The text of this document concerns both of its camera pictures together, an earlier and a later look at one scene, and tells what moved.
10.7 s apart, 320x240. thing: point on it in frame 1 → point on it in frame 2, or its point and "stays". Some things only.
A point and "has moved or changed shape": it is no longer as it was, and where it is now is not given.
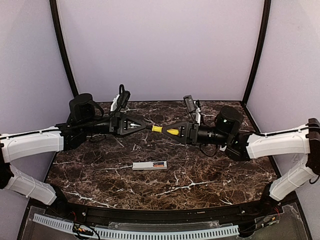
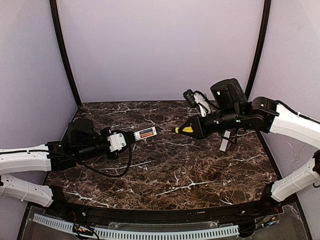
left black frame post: x=53 y=7 stays
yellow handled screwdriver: x=159 y=129 has moved or changed shape
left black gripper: x=113 y=124 → x=129 y=137
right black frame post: x=266 y=13 stays
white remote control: x=148 y=165 → x=145 y=133
